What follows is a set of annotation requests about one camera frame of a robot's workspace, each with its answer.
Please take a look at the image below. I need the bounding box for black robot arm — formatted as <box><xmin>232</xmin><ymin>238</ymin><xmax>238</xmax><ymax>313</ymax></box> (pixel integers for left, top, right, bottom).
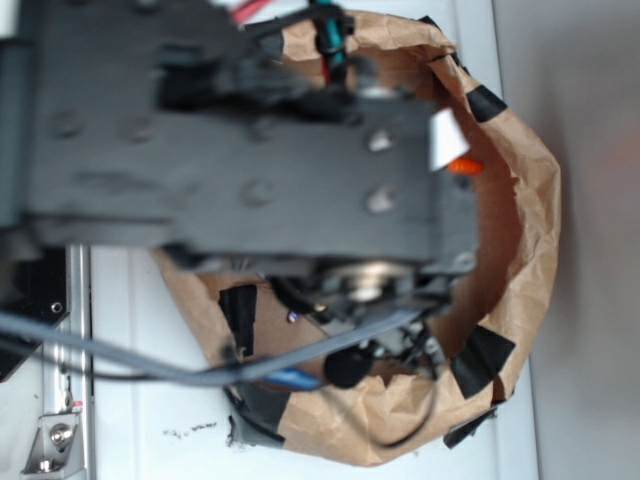
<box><xmin>1</xmin><ymin>1</ymin><xmax>479</xmax><ymax>276</ymax></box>

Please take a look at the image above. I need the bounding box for brown paper bag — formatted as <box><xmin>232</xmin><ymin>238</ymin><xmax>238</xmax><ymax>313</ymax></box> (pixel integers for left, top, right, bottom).
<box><xmin>149</xmin><ymin>9</ymin><xmax>563</xmax><ymax>469</ymax></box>

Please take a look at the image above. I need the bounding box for orange toy carrot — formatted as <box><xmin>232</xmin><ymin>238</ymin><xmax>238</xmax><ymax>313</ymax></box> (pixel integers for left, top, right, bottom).
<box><xmin>446</xmin><ymin>157</ymin><xmax>484</xmax><ymax>175</ymax></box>

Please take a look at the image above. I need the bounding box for thin black wire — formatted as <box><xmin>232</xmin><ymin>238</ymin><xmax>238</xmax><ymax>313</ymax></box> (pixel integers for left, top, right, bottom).
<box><xmin>319</xmin><ymin>369</ymin><xmax>441</xmax><ymax>449</ymax></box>

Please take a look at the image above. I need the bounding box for aluminium frame rail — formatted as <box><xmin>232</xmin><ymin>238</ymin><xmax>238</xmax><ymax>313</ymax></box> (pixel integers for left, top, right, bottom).
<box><xmin>43</xmin><ymin>245</ymin><xmax>97</xmax><ymax>479</ymax></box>

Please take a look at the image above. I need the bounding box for black mount plate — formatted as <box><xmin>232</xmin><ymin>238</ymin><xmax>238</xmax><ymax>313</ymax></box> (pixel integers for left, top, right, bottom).
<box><xmin>1</xmin><ymin>248</ymin><xmax>68</xmax><ymax>383</ymax></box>

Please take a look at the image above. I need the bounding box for grey braided cable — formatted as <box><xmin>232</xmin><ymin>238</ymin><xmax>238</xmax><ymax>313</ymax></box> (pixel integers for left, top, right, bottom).
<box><xmin>0</xmin><ymin>307</ymin><xmax>426</xmax><ymax>387</ymax></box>

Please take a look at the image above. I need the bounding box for metal corner bracket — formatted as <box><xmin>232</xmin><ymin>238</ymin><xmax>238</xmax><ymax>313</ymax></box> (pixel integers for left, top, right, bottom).
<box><xmin>20</xmin><ymin>413</ymin><xmax>84</xmax><ymax>479</ymax></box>

